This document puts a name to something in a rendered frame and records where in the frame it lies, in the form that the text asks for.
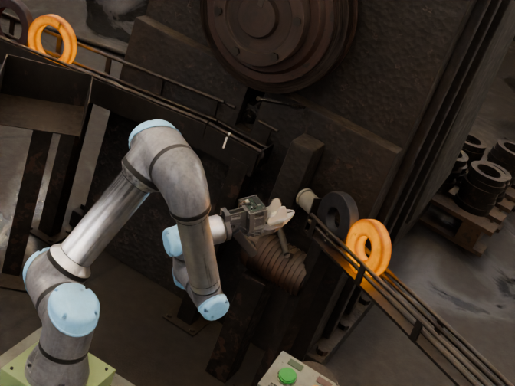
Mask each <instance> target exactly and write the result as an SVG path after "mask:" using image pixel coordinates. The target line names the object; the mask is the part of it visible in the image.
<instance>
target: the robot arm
mask: <svg viewBox="0 0 515 386"><path fill-rule="evenodd" d="M129 149H130V150H129V151H128V153H127V154H126V155H125V156H124V158H123V159H122V168H123V169H122V171H121V172H120V173H119V174H118V176H117V177H116V178H115V179H114V180H113V181H112V183H111V184H110V185H109V187H108V188H107V189H106V190H105V192H104V193H103V194H102V195H101V196H100V197H99V198H98V200H97V201H96V202H95V204H94V205H93V206H92V207H91V209H90V210H89V211H88V212H87V213H86V214H85V215H84V217H83V218H82V219H81V221H80V222H79V223H78V224H77V226H76V227H75V228H74V229H73V230H72V231H71V233H70V234H69V235H68V236H67V238H66V239H65V240H64V242H63V243H62V244H53V245H52V246H51V247H48V248H44V249H42V251H37V252H35V253H34V254H33V255H31V256H30V258H29V259H28V260H27V262H26V264H25V266H24V269H23V280H24V282H25V289H26V290H27V292H28V294H29V295H30V297H31V300H32V302H33V304H34V307H35V308H36V310H37V313H38V315H39V317H40V320H41V322H42V330H41V336H40V339H39V343H38V344H37V345H36V346H35V348H34V349H33V351H32V352H31V353H30V355H29V356H28V358H27V360H26V363H25V377H26V379H27V381H28V383H29V384H30V385H31V386H85V385H86V383H87V380H88V377H89V374H90V366H89V361H88V354H87V353H88V351H89V348H90V343H91V340H92V338H93V333H94V330H95V327H96V326H97V323H98V320H99V314H100V303H99V300H98V298H97V296H96V295H95V294H94V292H93V291H92V290H90V289H85V286H84V285H83V284H84V282H85V281H86V280H87V279H88V277H89V276H90V274H91V272H90V265H91V264H92V263H93V262H94V261H95V260H96V258H97V257H98V256H99V255H100V253H101V252H102V251H103V249H104V248H105V247H106V246H107V245H108V243H109V242H111V240H112V239H113V238H114V237H115V235H116V234H117V233H118V232H119V230H120V229H121V228H122V227H123V225H124V224H125V223H126V222H127V221H128V220H129V219H130V217H131V216H132V215H133V214H134V212H135V211H136V210H137V209H138V207H139V206H140V205H141V204H142V203H143V202H144V201H145V200H146V198H147V197H148V196H149V194H150V193H152V192H161V194H162V196H163V197H164V199H165V200H166V203H167V205H168V207H169V213H170V214H171V216H172V217H173V218H174V219H175V220H176V223H177V225H175V226H172V227H168V228H166V229H165V230H164V231H163V233H162V240H163V245H164V248H165V250H166V253H167V254H168V255H169V256H171V257H172V258H173V268H172V275H173V279H174V283H175V285H177V287H180V288H181V289H183V290H186V292H187V293H188V294H189V296H190V297H191V299H192V301H193V303H194V304H195V305H196V307H197V309H198V311H199V312H200V313H201V314H202V316H203V317H204V318H205V319H207V320H210V321H213V320H216V319H219V318H221V317H222V316H223V315H224V314H225V313H226V312H227V311H228V308H229V302H228V300H227V298H226V295H225V294H224V293H223V292H222V290H221V283H220V278H219V273H218V265H217V260H216V256H215V248H214V245H216V244H220V243H224V242H225V241H227V240H230V239H231V236H233V237H234V238H235V240H236V241H237V242H238V243H239V244H240V245H241V246H242V250H243V251H244V252H245V253H246V254H248V255H249V256H250V257H253V256H255V255H256V254H258V251H257V250H256V246H255V243H254V242H253V241H252V240H249V238H248V237H247V236H251V237H256V236H264V235H268V234H272V233H274V232H276V231H278V230H279V229H281V228H282V227H283V226H284V225H285V224H286V223H287V222H288V221H289V220H290V219H291V218H292V217H293V216H294V213H295V212H294V210H290V209H286V207H285V206H281V203H280V199H278V198H275V199H274V200H273V201H272V202H271V204H270V205H269V206H268V207H265V206H264V204H263V203H262V202H261V200H260V199H259V197H258V196H257V195H252V196H248V197H245V198H240V199H238V208H236V209H232V210H230V211H228V210H227V209H226V207H224V208H221V210H220V214H216V215H212V216H208V213H209V212H210V210H211V200H210V196H209V191H208V183H207V180H206V177H205V171H204V169H203V166H202V162H201V160H200V158H199V157H198V156H197V154H196V153H195V152H194V151H193V149H192V148H191V147H190V145H189V144H188V143H187V142H186V141H185V139H184V138H183V137H182V134H181V133H180V131H178V130H177V128H175V127H174V126H173V125H172V124H171V123H169V122H167V121H165V120H162V119H154V120H148V121H145V122H144V123H141V124H139V125H138V126H137V127H136V128H135V129H134V130H133V131H132V132H131V134H130V137H129ZM266 222H267V224H266ZM246 235H247V236H246Z"/></svg>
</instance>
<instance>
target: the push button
mask: <svg viewBox="0 0 515 386"><path fill-rule="evenodd" d="M278 377H279V379H280V381H281V382H282V383H284V384H293V383H294V382H295V381H296V378H297V374H296V372H295V371H294V370H293V369H292V368H282V369H281V370H280V372H279V375H278Z"/></svg>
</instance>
